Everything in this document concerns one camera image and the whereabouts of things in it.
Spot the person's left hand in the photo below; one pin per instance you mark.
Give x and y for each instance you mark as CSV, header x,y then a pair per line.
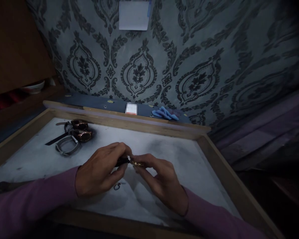
x,y
94,171

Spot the person's right hand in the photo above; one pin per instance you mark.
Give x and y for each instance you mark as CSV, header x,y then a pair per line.
x,y
168,184

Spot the person's left fingers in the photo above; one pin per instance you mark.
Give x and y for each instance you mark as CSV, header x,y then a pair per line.
x,y
115,150

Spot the person's left thumb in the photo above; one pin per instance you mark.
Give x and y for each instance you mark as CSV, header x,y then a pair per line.
x,y
115,174

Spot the person's right index finger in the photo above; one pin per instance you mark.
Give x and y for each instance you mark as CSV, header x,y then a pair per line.
x,y
147,158

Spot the person's right thumb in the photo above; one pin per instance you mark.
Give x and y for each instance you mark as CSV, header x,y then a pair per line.
x,y
149,171

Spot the small metal clasp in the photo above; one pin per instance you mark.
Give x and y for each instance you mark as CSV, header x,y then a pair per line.
x,y
117,186

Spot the white tray liner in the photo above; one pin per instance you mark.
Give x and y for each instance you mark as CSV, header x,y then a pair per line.
x,y
164,147

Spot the brown watch with grey band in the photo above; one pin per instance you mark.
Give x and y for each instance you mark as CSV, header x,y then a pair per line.
x,y
83,135

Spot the white card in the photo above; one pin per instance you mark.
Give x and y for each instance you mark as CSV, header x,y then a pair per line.
x,y
131,109

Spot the blue cloth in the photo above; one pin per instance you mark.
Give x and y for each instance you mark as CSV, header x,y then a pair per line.
x,y
165,113

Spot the dark blue shelf strip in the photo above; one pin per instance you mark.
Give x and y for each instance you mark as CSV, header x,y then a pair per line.
x,y
94,102

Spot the wooden tray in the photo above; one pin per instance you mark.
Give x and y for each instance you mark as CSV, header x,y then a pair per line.
x,y
221,159

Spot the white bowl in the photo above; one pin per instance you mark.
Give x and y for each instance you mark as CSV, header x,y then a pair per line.
x,y
35,87

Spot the white paper note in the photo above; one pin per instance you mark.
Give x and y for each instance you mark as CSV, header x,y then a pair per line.
x,y
134,15

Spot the wooden cabinet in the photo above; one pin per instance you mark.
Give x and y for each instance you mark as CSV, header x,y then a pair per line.
x,y
17,44

